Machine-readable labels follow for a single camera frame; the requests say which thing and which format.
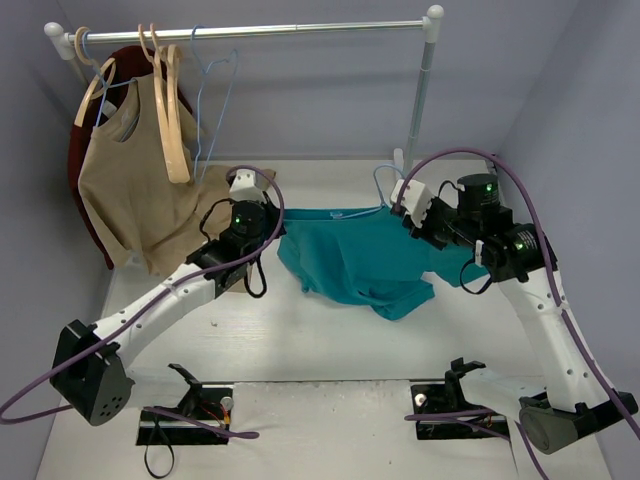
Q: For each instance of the wooden hanger pair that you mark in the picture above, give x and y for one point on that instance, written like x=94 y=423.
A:
x=165 y=136
x=171 y=56

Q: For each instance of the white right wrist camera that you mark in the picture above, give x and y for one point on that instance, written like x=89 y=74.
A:
x=412 y=203

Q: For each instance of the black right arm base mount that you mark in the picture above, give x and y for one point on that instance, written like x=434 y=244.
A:
x=449 y=415

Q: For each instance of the blue wire hanger holding top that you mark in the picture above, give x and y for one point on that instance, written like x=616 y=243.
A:
x=103 y=99

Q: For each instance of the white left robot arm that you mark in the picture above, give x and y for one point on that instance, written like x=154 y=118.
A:
x=93 y=362

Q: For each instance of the wooden hanger middle pair front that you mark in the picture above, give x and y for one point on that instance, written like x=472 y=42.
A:
x=171 y=56

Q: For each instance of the teal t shirt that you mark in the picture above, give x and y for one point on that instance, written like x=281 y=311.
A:
x=365 y=257

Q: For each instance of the metal clothes rack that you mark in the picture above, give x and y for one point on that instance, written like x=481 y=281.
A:
x=70 y=47

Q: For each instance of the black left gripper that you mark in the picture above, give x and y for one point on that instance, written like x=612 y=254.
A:
x=272 y=216

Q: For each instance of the beige tank top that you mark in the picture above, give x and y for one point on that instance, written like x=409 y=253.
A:
x=132 y=205

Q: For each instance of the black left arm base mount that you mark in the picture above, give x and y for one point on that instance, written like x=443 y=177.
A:
x=209 y=403

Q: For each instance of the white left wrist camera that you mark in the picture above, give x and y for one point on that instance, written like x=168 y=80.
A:
x=247 y=185

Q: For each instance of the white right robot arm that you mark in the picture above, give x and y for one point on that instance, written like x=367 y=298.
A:
x=576 y=400

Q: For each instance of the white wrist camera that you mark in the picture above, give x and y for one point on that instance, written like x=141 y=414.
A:
x=247 y=185
x=412 y=203

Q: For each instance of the wooden hanger middle pair back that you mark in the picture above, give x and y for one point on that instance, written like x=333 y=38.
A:
x=165 y=136

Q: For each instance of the wooden hanger far left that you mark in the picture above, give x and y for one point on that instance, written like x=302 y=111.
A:
x=103 y=75

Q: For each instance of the blue wire hanger free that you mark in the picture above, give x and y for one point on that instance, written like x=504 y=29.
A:
x=381 y=196
x=206 y=142

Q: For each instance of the dark red garment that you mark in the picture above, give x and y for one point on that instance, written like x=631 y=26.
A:
x=126 y=63

